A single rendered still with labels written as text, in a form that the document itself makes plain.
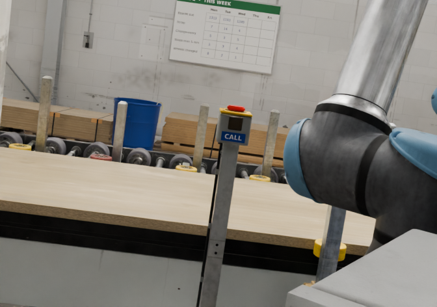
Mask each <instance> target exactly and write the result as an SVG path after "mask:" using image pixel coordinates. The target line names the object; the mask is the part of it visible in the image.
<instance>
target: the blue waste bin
mask: <svg viewBox="0 0 437 307"><path fill-rule="evenodd" d="M120 101H126V102H127V115H126V125H125V131H124V141H123V147H125V148H134V149H135V148H144V149H145V150H149V151H153V144H154V140H155V134H156V129H157V123H158V119H159V124H160V123H161V115H162V113H163V103H162V102H158V103H157V102H154V101H148V100H139V99H133V98H114V116H113V136H112V146H113V141H114V130H115V125H116V114H117V108H118V103H119V102H120ZM161 106H162V111H161V114H160V117H159V112H160V108H161Z"/></svg>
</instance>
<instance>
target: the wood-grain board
mask: <svg viewBox="0 0 437 307"><path fill-rule="evenodd" d="M214 182H215V175H212V174H202V173H197V172H188V171H182V170H173V169H167V168H158V167H148V166H143V165H134V164H128V163H119V162H113V161H104V160H98V159H89V158H83V157H74V156H68V155H59V154H53V153H44V152H34V151H29V150H19V149H13V148H4V147H0V210H1V211H11V212H16V213H26V214H32V215H42V216H48V217H58V218H64V219H73V220H83V221H89V222H99V223H105V224H115V225H121V226H130V227H136V228H146V229H152V230H162V231H168V232H177V233H183V234H193V235H202V236H207V229H208V223H209V214H210V209H211V201H212V196H213V187H214ZM327 209H328V205H327V204H318V203H316V202H314V201H313V200H312V199H309V198H306V197H303V196H301V195H299V194H297V193H296V192H295V191H294V190H292V188H291V187H290V186H289V185H287V184H282V183H272V182H267V181H257V180H248V179H242V178H235V179H234V184H233V192H232V201H231V206H230V214H229V219H228V228H227V233H226V239H234V240H240V241H250V242H255V243H265V244H271V245H281V246H287V247H297V248H307V249H312V250H313V249H314V244H315V240H317V239H322V238H323V232H324V226H325V221H326V214H327ZM375 221H376V219H374V218H372V217H368V216H365V215H361V214H358V213H354V212H351V211H347V212H346V216H345V223H344V227H343V235H342V238H341V243H343V244H344V245H346V247H347V248H346V254H354V255H359V256H364V255H365V253H366V252H367V249H368V248H369V246H370V244H371V242H372V239H373V232H374V229H375Z"/></svg>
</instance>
